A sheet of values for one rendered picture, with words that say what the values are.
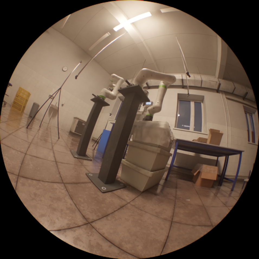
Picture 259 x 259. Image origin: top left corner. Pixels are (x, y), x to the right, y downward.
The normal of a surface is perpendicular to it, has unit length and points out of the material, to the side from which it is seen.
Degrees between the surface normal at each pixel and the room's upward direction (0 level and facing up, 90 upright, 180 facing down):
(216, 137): 125
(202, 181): 90
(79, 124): 90
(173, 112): 90
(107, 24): 180
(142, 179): 96
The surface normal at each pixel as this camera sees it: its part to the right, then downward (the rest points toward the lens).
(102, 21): -0.30, 0.94
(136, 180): -0.66, -0.23
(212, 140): -0.59, 0.28
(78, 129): 0.81, 0.14
